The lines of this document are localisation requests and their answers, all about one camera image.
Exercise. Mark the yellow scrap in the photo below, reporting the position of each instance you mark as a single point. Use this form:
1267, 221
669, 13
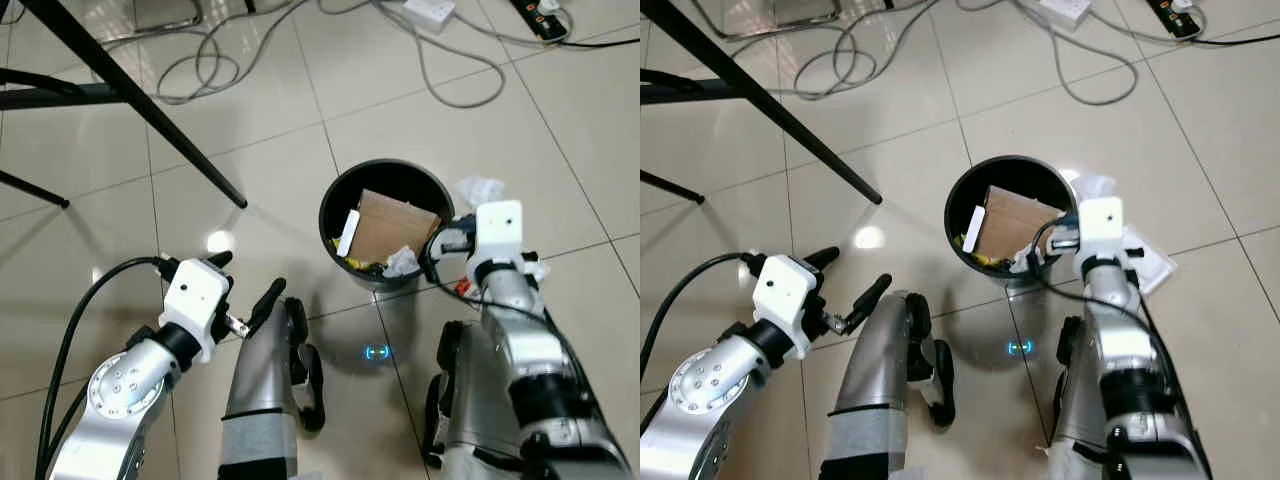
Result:
990, 260
360, 264

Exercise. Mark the black power strip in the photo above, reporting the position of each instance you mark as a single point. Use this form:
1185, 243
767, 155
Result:
1178, 20
540, 20

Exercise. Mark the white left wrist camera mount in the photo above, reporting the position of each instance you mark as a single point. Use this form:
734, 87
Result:
785, 290
195, 295

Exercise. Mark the grey metal chair base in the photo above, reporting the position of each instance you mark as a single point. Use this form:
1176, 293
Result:
165, 12
780, 10

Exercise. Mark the white power strip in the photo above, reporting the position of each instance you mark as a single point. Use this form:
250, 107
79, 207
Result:
430, 12
1065, 10

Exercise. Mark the black table crossbar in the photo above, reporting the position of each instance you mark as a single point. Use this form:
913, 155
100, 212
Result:
60, 97
700, 92

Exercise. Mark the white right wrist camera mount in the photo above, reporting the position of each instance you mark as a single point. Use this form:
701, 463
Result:
1100, 225
498, 230

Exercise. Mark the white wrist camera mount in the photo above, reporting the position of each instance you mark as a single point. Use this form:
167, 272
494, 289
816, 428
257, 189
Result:
1100, 225
785, 290
195, 295
498, 230

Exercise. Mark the silver robot leg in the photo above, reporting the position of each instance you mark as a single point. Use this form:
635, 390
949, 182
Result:
875, 380
470, 390
260, 380
1080, 400

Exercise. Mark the brown cardboard piece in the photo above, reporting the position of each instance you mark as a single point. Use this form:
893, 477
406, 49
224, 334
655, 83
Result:
1015, 220
390, 225

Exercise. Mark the white tissue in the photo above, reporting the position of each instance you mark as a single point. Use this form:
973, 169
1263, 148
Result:
478, 190
1092, 186

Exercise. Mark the round black rubbish bin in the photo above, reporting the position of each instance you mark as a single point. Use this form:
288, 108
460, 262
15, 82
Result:
1010, 170
390, 175

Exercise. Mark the long black slanted table leg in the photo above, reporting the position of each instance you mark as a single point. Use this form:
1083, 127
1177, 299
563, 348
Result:
765, 100
130, 100

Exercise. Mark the short black table leg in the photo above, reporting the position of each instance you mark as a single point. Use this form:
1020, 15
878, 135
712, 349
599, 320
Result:
40, 193
675, 188

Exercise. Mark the crumpled white paper wad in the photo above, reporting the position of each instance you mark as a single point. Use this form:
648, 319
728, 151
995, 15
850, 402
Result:
1025, 262
402, 262

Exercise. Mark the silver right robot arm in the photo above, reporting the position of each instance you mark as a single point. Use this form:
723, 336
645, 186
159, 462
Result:
1125, 340
530, 340

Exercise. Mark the silver left robot leg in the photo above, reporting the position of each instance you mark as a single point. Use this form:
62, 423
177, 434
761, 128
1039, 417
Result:
875, 380
260, 380

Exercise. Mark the silver right robot leg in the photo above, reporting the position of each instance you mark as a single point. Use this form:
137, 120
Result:
1080, 400
470, 390

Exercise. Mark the flat white packet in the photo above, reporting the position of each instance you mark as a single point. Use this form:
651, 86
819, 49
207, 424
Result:
348, 235
972, 240

